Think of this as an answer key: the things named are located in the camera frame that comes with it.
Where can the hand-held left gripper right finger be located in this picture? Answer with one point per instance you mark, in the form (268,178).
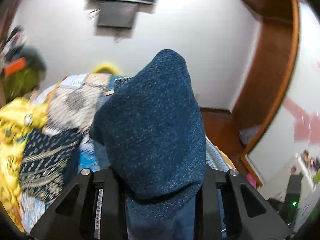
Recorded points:
(210,200)

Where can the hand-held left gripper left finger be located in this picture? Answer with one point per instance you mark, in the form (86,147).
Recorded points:
(105,200)

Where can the blue denim jacket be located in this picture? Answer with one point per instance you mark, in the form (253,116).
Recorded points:
(155,125)

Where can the navy patterned cloth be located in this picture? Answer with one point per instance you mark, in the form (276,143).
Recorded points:
(47,160)

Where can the white sliding door with hearts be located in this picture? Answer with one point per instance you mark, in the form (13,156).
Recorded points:
(275,142)

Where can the blue patchwork quilt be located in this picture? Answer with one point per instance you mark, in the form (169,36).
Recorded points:
(75,105)

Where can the yellow cartoon print blanket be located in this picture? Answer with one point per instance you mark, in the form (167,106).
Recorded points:
(12,122)

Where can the yellow plush toy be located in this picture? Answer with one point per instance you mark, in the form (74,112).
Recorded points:
(105,68)

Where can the brown wooden door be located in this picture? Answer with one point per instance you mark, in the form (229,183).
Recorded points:
(267,75)

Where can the green patterned bag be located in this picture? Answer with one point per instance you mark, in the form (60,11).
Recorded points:
(21,83)

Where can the grey pillow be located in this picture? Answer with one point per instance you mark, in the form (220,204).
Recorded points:
(35,60)

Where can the orange box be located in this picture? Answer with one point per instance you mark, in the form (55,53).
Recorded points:
(15,67)

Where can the small wall-mounted monitor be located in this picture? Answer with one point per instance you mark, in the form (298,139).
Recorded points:
(116,15)

